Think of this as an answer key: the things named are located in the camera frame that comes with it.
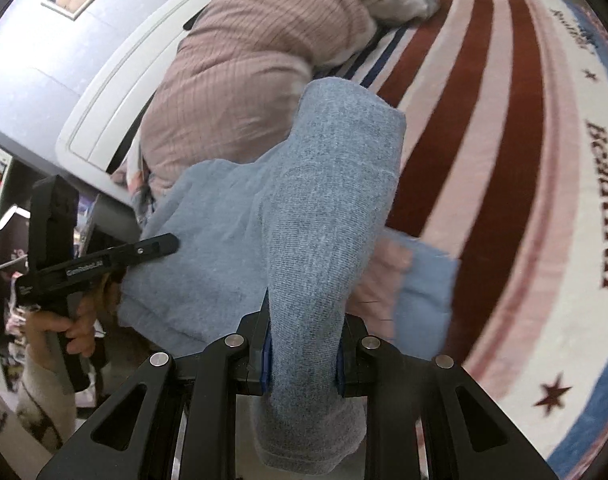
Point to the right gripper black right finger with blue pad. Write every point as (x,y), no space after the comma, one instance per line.
(429,419)

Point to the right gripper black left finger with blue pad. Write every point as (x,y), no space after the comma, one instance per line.
(173,408)

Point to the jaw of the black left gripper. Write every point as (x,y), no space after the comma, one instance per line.
(144,251)

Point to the light blue fleece pants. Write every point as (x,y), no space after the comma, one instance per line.
(295,232)

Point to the sweater sleeve forearm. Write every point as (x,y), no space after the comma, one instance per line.
(45,413)

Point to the person left hand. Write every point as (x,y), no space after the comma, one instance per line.
(77,328)

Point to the cluttered shelf unit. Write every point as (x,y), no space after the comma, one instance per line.
(15,189)

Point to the white headboard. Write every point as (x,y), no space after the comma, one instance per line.
(97,135)

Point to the pink ribbed duvet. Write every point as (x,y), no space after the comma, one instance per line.
(232,89)

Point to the striped polka dot bed blanket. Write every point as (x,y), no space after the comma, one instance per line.
(505,169)

